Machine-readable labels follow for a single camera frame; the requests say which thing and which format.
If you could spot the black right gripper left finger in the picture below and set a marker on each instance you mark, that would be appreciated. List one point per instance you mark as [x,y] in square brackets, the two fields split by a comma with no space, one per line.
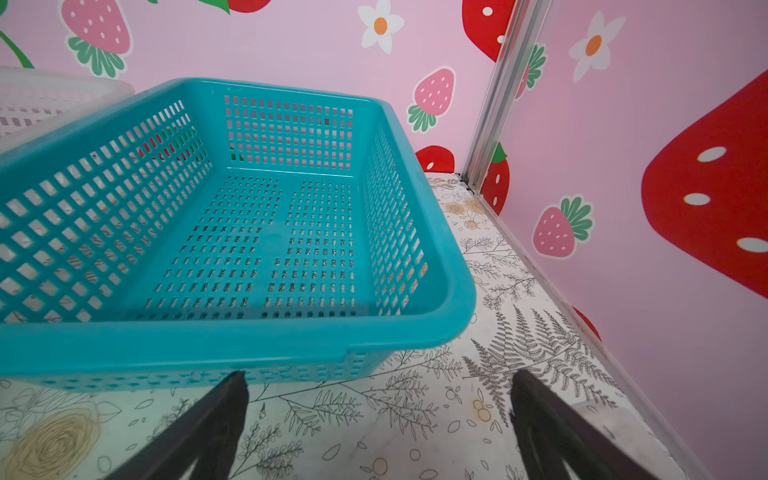
[202,442]

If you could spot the teal plastic basket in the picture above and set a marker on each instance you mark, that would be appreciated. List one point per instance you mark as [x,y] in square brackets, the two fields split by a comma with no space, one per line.
[205,227]

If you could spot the middle white plastic basket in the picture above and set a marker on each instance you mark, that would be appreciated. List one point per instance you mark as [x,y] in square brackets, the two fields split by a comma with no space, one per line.
[35,103]

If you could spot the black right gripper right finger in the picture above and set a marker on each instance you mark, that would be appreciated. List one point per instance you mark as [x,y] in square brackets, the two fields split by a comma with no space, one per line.
[555,440]

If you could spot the aluminium corner post right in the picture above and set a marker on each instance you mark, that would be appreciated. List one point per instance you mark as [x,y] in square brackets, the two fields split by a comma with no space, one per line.
[524,27]

